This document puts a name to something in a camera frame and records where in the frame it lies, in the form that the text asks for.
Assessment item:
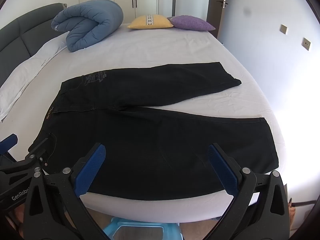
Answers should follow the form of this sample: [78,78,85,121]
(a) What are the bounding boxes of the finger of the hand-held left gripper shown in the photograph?
[0,136,52,180]
[0,134,19,167]

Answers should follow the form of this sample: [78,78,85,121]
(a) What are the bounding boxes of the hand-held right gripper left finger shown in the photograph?
[24,142,108,240]

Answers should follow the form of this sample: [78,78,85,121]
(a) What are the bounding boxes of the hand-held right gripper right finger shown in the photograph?
[206,143,292,240]

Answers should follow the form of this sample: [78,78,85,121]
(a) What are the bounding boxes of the black pants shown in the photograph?
[27,62,279,201]

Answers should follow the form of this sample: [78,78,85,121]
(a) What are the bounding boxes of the light blue plastic stool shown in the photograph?
[102,216,185,240]

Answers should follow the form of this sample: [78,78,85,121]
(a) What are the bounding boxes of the white pillow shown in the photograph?
[0,33,68,123]

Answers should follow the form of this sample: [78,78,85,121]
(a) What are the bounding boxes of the grey padded headboard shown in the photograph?
[0,2,68,88]

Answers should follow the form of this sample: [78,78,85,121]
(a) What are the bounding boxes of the white bed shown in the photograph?
[0,22,289,225]

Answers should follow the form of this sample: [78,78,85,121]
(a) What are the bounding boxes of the rolled blue duvet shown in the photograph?
[51,0,124,53]

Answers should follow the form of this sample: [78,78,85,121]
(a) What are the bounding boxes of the purple cushion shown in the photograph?
[167,15,216,32]

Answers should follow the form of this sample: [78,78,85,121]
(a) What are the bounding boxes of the dark brown door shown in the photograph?
[207,0,229,39]

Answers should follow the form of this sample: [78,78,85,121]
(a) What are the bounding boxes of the yellow cushion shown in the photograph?
[127,14,174,30]

